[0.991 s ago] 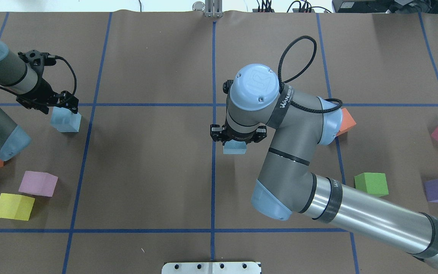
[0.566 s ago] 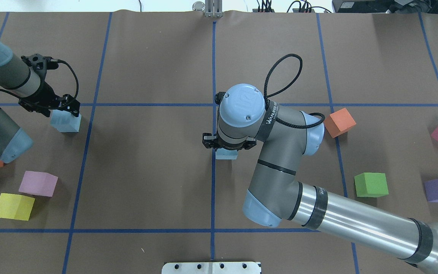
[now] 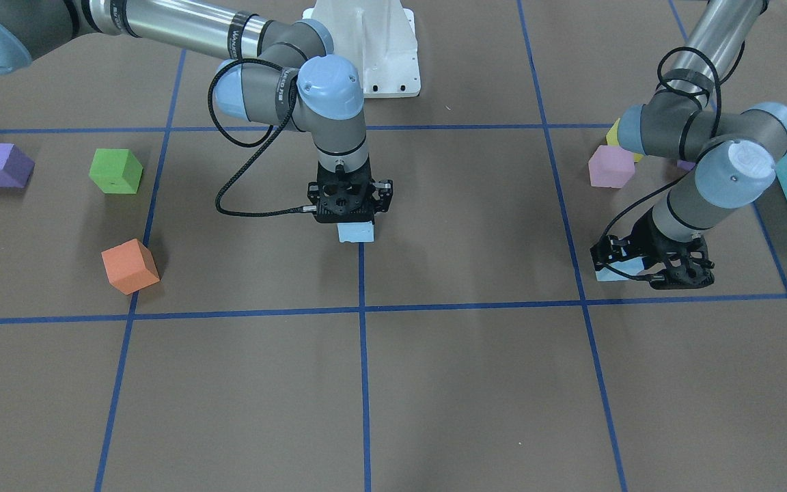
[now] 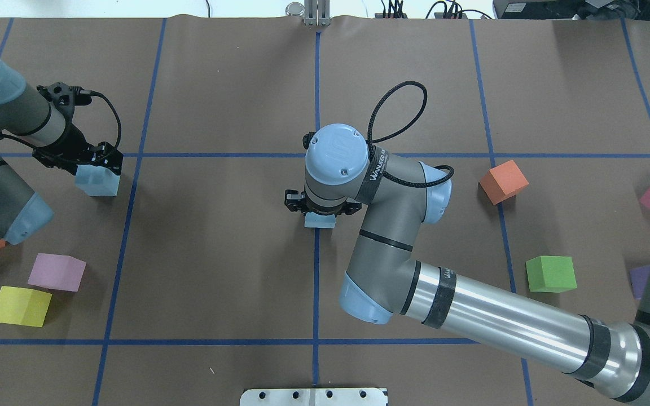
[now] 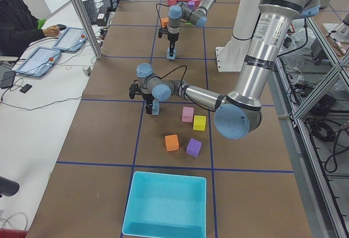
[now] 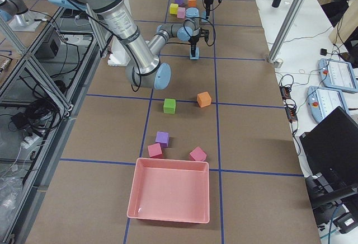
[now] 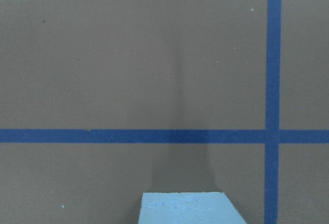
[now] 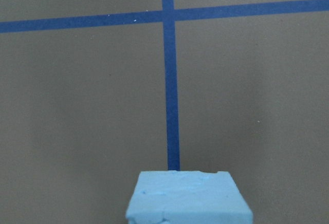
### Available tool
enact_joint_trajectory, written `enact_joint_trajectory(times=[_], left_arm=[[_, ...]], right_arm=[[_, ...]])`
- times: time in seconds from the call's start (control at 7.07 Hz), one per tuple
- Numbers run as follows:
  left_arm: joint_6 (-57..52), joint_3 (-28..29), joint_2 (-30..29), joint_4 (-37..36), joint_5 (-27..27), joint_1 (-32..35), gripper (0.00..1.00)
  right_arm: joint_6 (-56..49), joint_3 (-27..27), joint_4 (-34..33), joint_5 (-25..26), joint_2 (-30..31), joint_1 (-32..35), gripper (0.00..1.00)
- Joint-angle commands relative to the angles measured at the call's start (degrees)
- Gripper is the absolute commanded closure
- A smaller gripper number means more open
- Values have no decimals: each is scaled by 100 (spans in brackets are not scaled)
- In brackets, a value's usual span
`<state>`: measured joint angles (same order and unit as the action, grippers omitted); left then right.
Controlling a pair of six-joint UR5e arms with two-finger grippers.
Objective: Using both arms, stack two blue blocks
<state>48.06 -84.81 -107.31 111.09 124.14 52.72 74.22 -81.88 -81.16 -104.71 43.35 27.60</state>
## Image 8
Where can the light blue foam block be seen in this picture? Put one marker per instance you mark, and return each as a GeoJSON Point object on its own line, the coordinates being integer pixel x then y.
{"type": "Point", "coordinates": [187, 197]}

